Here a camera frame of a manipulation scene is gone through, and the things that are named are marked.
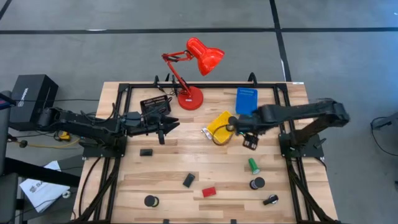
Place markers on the white printed paper sheet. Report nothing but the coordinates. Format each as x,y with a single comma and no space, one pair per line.
40,193

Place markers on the yellow plastic basket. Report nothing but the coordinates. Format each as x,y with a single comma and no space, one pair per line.
217,127

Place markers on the black bench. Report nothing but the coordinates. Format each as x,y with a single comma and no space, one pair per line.
31,172

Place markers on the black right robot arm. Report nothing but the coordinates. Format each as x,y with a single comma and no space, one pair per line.
304,110

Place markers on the yellow plug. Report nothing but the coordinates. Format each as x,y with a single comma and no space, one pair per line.
64,136

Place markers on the black plastic basket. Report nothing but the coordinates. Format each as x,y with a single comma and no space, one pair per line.
149,104

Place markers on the dark sand black-capped hourglass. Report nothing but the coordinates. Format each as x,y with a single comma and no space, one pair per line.
258,183

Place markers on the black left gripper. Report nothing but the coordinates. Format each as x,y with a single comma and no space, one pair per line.
149,126

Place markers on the black plastic box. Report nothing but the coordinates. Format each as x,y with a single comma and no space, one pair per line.
189,180
146,152

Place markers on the blue plastic basket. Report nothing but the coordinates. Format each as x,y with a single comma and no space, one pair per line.
246,101

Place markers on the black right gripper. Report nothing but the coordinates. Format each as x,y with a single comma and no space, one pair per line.
253,123

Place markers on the red desk lamp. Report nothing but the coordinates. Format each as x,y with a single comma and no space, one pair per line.
190,99

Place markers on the black cardboard box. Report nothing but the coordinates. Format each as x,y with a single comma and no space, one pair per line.
31,93

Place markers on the red plastic box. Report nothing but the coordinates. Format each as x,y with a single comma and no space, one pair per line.
209,192

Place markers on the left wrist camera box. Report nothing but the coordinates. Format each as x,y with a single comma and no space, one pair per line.
132,119

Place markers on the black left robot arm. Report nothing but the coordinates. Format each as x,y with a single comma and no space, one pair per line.
77,124

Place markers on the black frame clamp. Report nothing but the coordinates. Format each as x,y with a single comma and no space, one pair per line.
167,77
156,81
252,79

